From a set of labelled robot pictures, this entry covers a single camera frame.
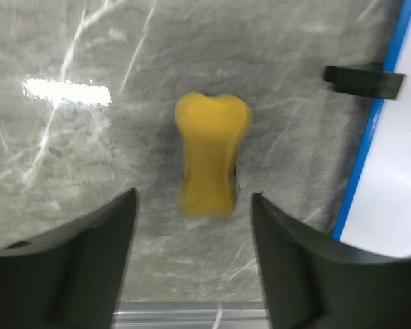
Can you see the blue framed whiteboard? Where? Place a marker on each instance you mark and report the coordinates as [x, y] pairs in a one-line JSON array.
[[375, 214]]

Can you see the yellow bone shaped eraser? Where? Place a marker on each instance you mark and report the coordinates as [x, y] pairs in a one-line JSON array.
[[212, 129]]

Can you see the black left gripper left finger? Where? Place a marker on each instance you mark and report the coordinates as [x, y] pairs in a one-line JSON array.
[[70, 276]]

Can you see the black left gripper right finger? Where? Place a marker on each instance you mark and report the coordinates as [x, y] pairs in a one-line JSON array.
[[310, 280]]

